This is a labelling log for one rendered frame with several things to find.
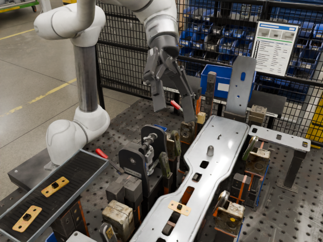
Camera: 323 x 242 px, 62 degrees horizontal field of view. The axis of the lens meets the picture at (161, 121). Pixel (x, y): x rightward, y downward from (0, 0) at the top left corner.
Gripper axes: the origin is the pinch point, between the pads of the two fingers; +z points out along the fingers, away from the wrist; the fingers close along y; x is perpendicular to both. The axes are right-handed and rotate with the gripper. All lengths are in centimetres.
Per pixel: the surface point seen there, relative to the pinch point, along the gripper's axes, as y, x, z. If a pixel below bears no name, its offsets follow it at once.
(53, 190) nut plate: 2.1, -48.3, 10.9
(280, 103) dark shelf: -107, 9, -28
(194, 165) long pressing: -51, -25, 5
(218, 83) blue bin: -85, -17, -44
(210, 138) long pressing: -68, -21, -9
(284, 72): -105, 16, -44
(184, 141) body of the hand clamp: -67, -36, -11
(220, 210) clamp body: -38.9, -11.1, 24.5
